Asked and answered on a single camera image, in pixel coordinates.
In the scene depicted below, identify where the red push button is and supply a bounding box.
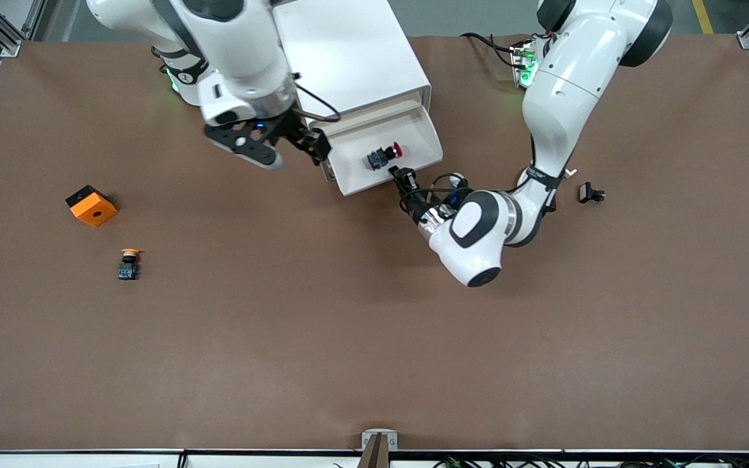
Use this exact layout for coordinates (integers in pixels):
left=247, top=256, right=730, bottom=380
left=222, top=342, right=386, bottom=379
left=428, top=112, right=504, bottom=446
left=366, top=141, right=405, bottom=172

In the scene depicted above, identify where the white drawer cabinet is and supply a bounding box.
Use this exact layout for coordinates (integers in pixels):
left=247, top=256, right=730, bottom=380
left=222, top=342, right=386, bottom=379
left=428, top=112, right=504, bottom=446
left=272, top=0, right=432, bottom=183

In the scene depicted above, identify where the yellow push button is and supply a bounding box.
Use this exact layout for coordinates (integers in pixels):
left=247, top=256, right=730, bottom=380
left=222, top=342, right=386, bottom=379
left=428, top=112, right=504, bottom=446
left=117, top=248, right=143, bottom=281

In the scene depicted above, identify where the white curved plastic part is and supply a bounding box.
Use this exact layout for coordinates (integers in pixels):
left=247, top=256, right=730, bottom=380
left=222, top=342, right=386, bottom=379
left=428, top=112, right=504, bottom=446
left=518, top=168, right=576, bottom=189

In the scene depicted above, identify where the orange and black box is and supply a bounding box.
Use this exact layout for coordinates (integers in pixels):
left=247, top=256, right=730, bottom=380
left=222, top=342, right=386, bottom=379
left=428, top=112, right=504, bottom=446
left=65, top=185, right=118, bottom=228

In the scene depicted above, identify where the black left base cable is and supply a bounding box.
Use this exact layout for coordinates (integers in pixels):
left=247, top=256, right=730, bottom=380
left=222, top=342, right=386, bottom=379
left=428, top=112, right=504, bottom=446
left=460, top=31, right=522, bottom=68

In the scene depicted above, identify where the grey metal table bracket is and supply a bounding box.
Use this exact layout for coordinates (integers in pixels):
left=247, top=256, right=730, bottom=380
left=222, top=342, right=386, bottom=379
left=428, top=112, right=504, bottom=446
left=360, top=428, right=399, bottom=468

